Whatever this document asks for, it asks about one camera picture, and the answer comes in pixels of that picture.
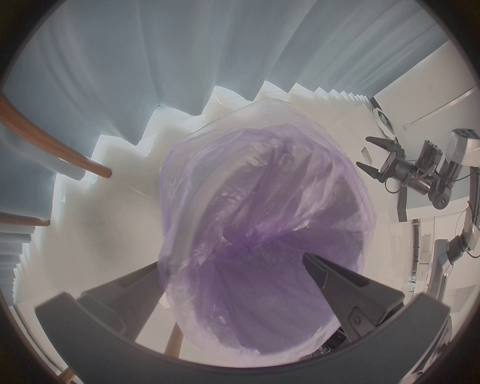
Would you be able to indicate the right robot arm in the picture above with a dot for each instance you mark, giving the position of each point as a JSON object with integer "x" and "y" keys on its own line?
{"x": 459, "y": 150}

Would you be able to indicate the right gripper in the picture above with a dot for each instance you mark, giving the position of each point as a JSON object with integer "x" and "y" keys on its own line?
{"x": 397, "y": 168}

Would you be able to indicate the pale blue curtain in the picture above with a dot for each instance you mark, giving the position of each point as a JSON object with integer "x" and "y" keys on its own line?
{"x": 187, "y": 45}

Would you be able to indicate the purple plastic bag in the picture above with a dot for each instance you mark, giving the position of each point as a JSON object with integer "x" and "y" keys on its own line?
{"x": 262, "y": 225}

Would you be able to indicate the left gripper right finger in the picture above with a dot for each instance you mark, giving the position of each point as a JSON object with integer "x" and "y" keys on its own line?
{"x": 360, "y": 303}

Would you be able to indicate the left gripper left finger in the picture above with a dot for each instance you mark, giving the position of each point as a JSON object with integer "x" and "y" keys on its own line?
{"x": 112, "y": 300}

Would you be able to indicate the white trash bin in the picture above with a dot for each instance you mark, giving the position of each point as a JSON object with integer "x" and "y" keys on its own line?
{"x": 232, "y": 123}

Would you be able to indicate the white cushioned wooden chair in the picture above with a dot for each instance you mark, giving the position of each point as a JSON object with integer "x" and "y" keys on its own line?
{"x": 75, "y": 157}

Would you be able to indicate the crumpled white plastic wrapper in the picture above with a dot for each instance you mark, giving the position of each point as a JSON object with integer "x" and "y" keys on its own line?
{"x": 384, "y": 122}

